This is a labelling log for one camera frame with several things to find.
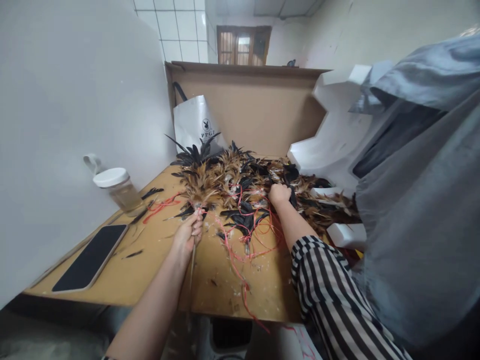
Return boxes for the person's left hand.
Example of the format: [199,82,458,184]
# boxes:
[169,211,206,264]

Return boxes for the person's right hand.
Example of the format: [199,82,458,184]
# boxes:
[268,183,294,207]

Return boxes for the person's left fingers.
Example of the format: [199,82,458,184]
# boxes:
[190,211,206,238]

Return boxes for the feather duster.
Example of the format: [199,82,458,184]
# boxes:
[170,164,227,297]

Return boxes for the pile of brown black feathers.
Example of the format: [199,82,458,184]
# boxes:
[164,133,362,257]

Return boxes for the small white foam block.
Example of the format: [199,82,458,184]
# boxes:
[331,222,369,253]

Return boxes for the clear jar with white lid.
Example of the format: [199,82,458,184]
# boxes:
[82,152,146,219]

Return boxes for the large white foam packing piece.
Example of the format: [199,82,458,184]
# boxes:
[286,63,377,189]

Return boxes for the upright brown cardboard box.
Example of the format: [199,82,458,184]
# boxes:
[164,60,335,178]

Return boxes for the brown cardboard sheet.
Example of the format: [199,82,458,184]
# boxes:
[21,164,362,326]

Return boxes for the white paper bag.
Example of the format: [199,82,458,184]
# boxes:
[172,81,230,157]

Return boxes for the black smartphone in pale case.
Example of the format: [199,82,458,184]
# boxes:
[50,223,130,295]

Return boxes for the grey cloth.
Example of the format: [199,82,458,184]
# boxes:
[347,32,480,350]

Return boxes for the brown wooden window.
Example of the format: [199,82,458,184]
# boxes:
[216,24,272,67]

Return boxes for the tangle of red strings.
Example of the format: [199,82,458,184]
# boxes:
[145,186,298,335]

